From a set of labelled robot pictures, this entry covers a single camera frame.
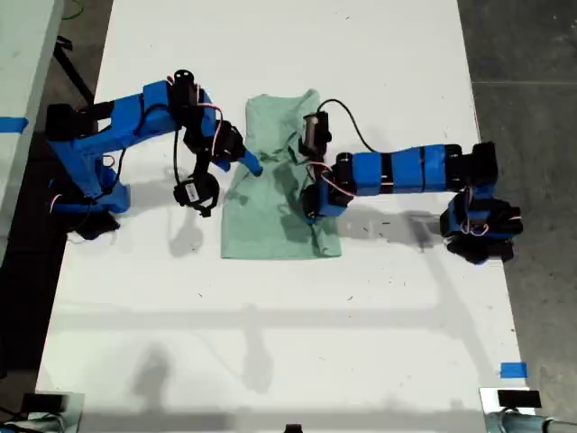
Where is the pale green T-shirt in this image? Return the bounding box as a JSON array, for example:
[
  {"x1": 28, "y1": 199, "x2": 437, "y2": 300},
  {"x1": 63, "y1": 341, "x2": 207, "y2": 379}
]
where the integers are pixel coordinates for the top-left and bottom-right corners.
[{"x1": 219, "y1": 88, "x2": 343, "y2": 262}]

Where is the black stand leg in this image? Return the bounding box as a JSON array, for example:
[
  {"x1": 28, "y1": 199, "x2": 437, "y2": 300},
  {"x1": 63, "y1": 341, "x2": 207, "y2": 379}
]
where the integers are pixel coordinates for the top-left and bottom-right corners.
[{"x1": 52, "y1": 38, "x2": 96, "y2": 107}]

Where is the pale side table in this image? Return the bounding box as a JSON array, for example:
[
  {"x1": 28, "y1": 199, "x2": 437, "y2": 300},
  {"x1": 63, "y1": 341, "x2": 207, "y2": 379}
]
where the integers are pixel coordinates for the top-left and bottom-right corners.
[{"x1": 0, "y1": 0, "x2": 66, "y2": 267}]

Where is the shiny metal plate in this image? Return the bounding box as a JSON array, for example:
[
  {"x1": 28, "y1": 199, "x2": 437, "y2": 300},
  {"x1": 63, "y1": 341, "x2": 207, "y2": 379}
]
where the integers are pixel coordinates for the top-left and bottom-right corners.
[
  {"x1": 478, "y1": 386, "x2": 540, "y2": 433},
  {"x1": 33, "y1": 391, "x2": 86, "y2": 433}
]

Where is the small black box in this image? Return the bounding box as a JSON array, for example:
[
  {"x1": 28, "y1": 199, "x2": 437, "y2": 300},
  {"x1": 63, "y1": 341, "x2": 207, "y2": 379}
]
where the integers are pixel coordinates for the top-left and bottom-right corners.
[
  {"x1": 497, "y1": 390, "x2": 542, "y2": 410},
  {"x1": 21, "y1": 392, "x2": 67, "y2": 412}
]

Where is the grey-blue pipe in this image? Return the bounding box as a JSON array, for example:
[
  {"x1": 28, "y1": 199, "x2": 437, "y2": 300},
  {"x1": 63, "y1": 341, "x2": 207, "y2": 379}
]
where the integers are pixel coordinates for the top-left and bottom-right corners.
[
  {"x1": 485, "y1": 409, "x2": 577, "y2": 433},
  {"x1": 0, "y1": 412, "x2": 69, "y2": 433}
]

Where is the black camera stalk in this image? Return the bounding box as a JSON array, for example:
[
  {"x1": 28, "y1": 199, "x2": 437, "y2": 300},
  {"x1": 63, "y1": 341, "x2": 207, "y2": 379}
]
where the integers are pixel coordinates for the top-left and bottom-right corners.
[{"x1": 188, "y1": 151, "x2": 214, "y2": 181}]

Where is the black camera cable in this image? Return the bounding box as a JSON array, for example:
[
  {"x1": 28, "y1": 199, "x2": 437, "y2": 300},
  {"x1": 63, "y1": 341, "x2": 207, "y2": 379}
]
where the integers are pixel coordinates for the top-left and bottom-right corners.
[
  {"x1": 316, "y1": 98, "x2": 378, "y2": 153},
  {"x1": 85, "y1": 102, "x2": 181, "y2": 202}
]

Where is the round black camera box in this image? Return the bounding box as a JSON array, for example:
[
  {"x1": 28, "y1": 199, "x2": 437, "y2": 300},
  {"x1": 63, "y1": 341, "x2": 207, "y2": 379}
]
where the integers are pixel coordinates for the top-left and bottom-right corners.
[{"x1": 172, "y1": 173, "x2": 223, "y2": 219}]

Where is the rectangular black camera box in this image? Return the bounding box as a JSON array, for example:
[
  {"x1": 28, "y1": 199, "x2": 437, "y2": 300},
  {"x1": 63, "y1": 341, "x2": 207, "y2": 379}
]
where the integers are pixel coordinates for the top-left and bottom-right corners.
[{"x1": 300, "y1": 111, "x2": 334, "y2": 158}]

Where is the green cable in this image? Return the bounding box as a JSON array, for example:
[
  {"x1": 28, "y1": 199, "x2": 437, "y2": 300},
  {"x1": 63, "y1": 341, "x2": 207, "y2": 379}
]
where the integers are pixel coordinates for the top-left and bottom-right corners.
[{"x1": 61, "y1": 0, "x2": 87, "y2": 22}]

